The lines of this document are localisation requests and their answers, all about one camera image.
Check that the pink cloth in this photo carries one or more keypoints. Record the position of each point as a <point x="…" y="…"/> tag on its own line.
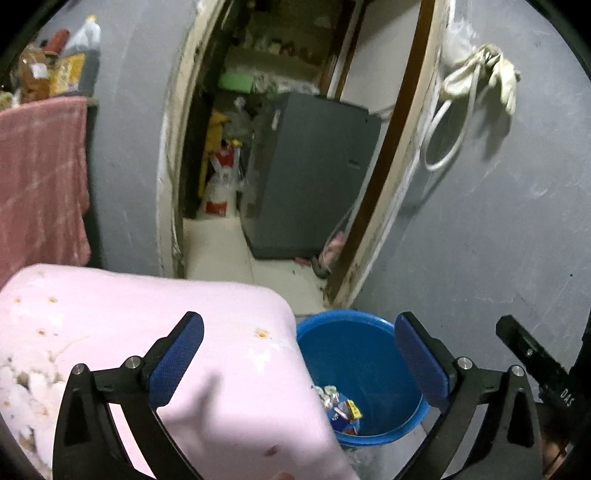
<point x="138" y="304"/>

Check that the blue plastic bucket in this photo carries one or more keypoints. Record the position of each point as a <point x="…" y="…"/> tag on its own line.
<point x="360" y="350"/>

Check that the cream rubber glove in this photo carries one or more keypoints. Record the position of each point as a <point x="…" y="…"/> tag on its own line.
<point x="457" y="83"/>
<point x="505" y="78"/>

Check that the pile of clear plastic bags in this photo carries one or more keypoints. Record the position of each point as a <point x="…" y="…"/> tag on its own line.
<point x="249" y="110"/>

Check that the cream door frame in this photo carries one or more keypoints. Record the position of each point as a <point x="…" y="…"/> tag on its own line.
<point x="167" y="194"/>

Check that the pink slipper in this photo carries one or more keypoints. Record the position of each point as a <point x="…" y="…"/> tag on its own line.
<point x="333" y="244"/>

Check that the red plaid cloth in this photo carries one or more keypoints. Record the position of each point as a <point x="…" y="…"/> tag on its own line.
<point x="41" y="184"/>

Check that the white peel scraps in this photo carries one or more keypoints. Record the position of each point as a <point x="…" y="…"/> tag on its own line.
<point x="23" y="387"/>

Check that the white red rice sack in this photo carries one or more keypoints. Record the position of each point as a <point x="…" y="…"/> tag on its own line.
<point x="221" y="184"/>

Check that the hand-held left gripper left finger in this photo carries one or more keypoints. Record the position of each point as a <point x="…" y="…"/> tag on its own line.
<point x="178" y="360"/>

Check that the grey refrigerator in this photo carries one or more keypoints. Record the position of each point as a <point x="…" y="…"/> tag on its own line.
<point x="304" y="175"/>

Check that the green box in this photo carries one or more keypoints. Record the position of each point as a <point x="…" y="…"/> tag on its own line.
<point x="235" y="82"/>

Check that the wooden shelf unit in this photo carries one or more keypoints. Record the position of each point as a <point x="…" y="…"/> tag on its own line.
<point x="295" y="50"/>

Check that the red cup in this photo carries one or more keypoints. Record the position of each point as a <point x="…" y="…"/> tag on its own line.
<point x="57" y="41"/>

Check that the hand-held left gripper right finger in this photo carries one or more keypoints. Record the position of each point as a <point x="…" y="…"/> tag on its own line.
<point x="422" y="364"/>

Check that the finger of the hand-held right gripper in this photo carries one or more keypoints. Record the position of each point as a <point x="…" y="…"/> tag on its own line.
<point x="526" y="346"/>

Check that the clear plastic bag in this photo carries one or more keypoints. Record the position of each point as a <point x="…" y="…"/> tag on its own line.
<point x="457" y="32"/>

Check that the person's right hand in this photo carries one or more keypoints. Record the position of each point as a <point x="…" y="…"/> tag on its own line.
<point x="554" y="452"/>

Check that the large dark oil jug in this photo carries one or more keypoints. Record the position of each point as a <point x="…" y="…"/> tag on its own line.
<point x="85" y="60"/>

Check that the yellow bag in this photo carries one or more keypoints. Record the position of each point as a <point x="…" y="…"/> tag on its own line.
<point x="217" y="122"/>

